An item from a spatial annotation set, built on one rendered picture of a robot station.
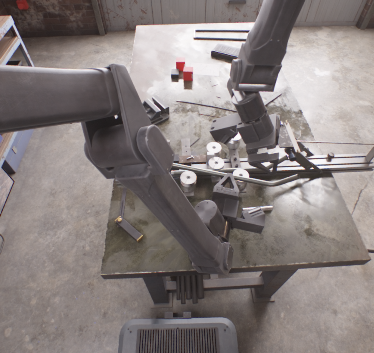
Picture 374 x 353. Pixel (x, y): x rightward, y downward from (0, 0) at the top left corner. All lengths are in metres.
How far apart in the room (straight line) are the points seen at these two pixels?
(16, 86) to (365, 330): 1.86
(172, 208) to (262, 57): 0.30
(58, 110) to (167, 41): 1.45
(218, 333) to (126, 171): 1.10
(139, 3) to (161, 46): 2.23
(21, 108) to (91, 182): 1.89
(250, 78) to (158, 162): 0.27
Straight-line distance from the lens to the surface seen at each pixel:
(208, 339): 1.40
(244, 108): 0.57
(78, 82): 0.32
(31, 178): 2.35
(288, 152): 0.88
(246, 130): 0.60
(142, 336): 1.41
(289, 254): 0.87
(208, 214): 0.61
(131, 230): 0.85
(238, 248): 0.84
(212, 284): 1.49
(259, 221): 0.70
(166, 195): 0.43
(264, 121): 0.60
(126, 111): 0.34
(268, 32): 0.49
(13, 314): 1.93
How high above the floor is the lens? 1.65
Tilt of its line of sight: 52 degrees down
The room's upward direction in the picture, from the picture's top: straight up
